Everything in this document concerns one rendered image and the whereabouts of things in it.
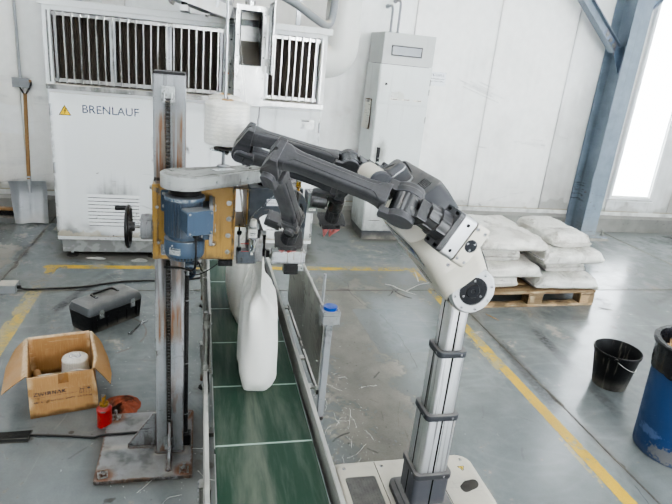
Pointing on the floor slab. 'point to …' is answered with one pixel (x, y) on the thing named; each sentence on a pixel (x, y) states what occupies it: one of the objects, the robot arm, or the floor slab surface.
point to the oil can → (104, 413)
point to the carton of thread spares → (85, 382)
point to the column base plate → (141, 451)
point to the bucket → (614, 364)
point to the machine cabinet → (87, 63)
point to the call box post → (324, 371)
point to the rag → (124, 404)
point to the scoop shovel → (37, 198)
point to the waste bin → (657, 403)
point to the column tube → (171, 265)
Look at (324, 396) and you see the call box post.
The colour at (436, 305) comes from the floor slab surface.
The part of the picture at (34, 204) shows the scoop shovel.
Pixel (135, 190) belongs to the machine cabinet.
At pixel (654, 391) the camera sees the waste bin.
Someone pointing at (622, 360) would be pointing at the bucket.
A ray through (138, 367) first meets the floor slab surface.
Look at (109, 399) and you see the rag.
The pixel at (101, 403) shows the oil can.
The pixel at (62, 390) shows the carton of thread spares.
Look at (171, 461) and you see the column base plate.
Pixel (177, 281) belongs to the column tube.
